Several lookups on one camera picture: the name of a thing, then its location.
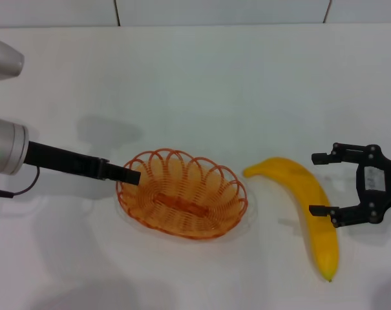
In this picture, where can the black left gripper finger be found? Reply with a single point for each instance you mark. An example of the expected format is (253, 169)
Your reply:
(124, 174)

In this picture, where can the orange woven plastic basket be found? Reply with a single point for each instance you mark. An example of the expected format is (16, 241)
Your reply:
(182, 206)

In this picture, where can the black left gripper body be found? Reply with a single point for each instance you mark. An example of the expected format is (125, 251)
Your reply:
(62, 159)

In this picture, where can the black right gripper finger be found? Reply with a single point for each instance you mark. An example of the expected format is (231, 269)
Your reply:
(321, 159)
(319, 210)

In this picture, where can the yellow banana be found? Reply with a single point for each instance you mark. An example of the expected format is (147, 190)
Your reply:
(314, 193)

